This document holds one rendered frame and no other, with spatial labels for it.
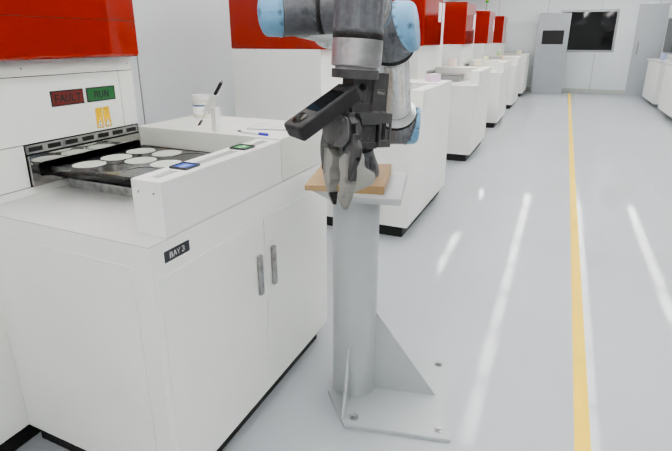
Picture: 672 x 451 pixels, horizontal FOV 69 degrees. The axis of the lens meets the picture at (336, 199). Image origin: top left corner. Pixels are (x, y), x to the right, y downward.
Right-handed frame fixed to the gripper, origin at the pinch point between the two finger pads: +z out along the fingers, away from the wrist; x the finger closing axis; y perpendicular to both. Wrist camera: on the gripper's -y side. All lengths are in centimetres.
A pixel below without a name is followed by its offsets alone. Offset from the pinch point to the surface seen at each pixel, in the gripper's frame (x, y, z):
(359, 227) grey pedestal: 61, 49, 31
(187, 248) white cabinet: 55, -8, 27
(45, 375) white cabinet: 88, -42, 74
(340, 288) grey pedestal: 66, 47, 54
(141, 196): 57, -18, 13
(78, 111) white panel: 120, -25, -1
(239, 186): 68, 11, 15
